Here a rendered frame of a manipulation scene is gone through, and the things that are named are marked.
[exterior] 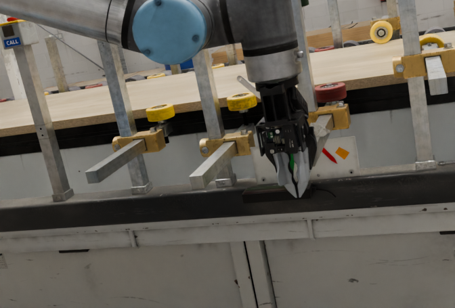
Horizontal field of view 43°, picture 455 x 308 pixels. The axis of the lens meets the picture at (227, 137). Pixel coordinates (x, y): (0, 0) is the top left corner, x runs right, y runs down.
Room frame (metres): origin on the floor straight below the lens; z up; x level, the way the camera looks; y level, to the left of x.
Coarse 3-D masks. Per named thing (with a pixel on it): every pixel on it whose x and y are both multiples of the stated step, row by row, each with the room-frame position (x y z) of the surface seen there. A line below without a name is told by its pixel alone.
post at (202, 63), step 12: (192, 60) 1.43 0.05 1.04; (204, 60) 1.42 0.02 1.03; (204, 72) 1.42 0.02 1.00; (204, 84) 1.42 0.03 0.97; (204, 96) 1.43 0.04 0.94; (216, 96) 1.44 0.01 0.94; (204, 108) 1.43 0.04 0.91; (216, 108) 1.43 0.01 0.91; (216, 120) 1.42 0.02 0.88; (216, 132) 1.42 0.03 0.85; (228, 168) 1.43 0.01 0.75
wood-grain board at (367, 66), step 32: (448, 32) 2.04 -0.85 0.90; (320, 64) 1.89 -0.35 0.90; (352, 64) 1.75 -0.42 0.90; (384, 64) 1.63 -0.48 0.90; (64, 96) 2.48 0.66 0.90; (96, 96) 2.25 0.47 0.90; (160, 96) 1.89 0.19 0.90; (192, 96) 1.75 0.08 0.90; (224, 96) 1.63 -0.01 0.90; (256, 96) 1.58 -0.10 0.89; (0, 128) 1.90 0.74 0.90; (32, 128) 1.84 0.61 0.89; (64, 128) 1.80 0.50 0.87
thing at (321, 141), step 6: (330, 114) 1.31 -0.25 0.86; (318, 120) 1.27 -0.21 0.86; (324, 120) 1.26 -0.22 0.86; (330, 120) 1.29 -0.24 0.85; (324, 126) 1.21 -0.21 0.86; (330, 126) 1.28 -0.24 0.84; (318, 138) 1.12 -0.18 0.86; (324, 138) 1.18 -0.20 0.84; (318, 144) 1.11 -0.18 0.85; (324, 144) 1.17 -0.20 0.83; (318, 150) 1.10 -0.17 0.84; (318, 156) 1.09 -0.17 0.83
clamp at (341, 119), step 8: (312, 112) 1.33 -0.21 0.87; (320, 112) 1.32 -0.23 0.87; (328, 112) 1.32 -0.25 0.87; (336, 112) 1.31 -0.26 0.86; (344, 112) 1.31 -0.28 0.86; (312, 120) 1.33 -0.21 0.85; (336, 120) 1.31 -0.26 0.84; (344, 120) 1.31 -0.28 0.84; (336, 128) 1.31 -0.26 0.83; (344, 128) 1.31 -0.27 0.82
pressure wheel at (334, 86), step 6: (324, 84) 1.47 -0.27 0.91; (330, 84) 1.43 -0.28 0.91; (336, 84) 1.45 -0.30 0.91; (342, 84) 1.42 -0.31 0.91; (318, 90) 1.41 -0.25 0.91; (324, 90) 1.40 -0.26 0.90; (330, 90) 1.39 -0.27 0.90; (336, 90) 1.39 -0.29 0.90; (342, 90) 1.40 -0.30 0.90; (318, 96) 1.41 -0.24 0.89; (324, 96) 1.40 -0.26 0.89; (330, 96) 1.39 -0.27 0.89; (336, 96) 1.39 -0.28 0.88; (342, 96) 1.40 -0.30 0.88; (324, 102) 1.40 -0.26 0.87; (330, 102) 1.42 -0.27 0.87; (336, 102) 1.42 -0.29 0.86
